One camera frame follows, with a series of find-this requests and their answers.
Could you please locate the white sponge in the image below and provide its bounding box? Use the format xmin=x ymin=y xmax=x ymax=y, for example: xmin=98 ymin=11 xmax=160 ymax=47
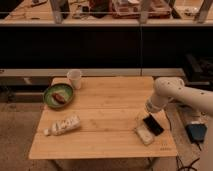
xmin=135 ymin=125 xmax=154 ymax=145

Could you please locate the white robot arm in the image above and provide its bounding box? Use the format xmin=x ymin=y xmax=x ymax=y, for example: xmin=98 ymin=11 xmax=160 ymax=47
xmin=137 ymin=77 xmax=213 ymax=119

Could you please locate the white ceramic cup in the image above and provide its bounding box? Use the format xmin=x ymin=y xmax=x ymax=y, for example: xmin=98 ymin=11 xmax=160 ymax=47
xmin=67 ymin=69 xmax=82 ymax=89

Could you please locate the black phone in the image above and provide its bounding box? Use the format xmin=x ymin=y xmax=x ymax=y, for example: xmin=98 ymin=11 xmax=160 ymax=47
xmin=143 ymin=115 xmax=164 ymax=136

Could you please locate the wooden folding table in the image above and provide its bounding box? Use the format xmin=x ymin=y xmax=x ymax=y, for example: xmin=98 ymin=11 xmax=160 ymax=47
xmin=29 ymin=77 xmax=177 ymax=159

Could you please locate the blue foot pedal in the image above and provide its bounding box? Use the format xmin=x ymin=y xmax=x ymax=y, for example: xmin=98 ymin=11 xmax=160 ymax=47
xmin=185 ymin=124 xmax=207 ymax=143

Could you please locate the clear plastic bottle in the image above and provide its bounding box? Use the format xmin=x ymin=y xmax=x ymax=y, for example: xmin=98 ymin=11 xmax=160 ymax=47
xmin=43 ymin=115 xmax=81 ymax=136

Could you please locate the green bowl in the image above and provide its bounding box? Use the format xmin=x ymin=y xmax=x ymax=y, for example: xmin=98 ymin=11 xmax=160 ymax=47
xmin=43 ymin=83 xmax=74 ymax=109

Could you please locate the brown food in bowl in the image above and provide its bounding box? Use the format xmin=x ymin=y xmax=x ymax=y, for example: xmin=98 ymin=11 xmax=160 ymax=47
xmin=52 ymin=93 xmax=66 ymax=104

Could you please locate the black cable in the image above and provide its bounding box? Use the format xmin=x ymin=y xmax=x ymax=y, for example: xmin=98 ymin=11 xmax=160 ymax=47
xmin=175 ymin=141 xmax=204 ymax=171

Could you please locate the metal shelf rail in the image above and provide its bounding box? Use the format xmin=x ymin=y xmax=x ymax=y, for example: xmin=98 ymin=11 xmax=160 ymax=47
xmin=0 ymin=68 xmax=185 ymax=77

